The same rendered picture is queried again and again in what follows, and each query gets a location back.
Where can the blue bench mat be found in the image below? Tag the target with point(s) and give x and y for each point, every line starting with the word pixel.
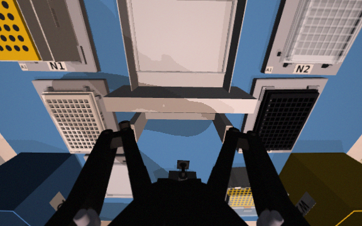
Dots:
pixel 334 125

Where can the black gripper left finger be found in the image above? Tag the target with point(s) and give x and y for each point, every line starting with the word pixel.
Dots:
pixel 85 200

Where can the white assay plate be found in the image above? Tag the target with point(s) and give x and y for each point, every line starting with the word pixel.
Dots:
pixel 78 116

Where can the black assay plate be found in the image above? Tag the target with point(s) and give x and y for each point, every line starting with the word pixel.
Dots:
pixel 282 115

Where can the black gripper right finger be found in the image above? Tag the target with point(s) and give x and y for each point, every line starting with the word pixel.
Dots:
pixel 272 204

